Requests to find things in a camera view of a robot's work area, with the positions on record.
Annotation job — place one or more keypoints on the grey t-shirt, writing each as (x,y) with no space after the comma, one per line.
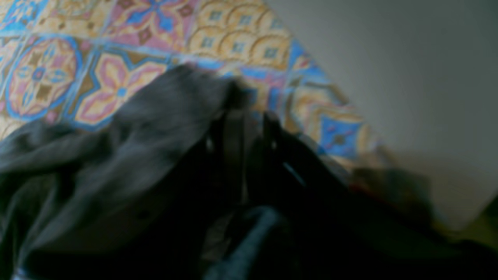
(55,178)

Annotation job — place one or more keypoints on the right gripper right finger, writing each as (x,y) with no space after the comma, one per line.
(345,228)

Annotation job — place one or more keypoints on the patterned tablecloth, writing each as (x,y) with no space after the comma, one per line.
(80,60)

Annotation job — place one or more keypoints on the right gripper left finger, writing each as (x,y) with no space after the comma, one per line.
(161,230)

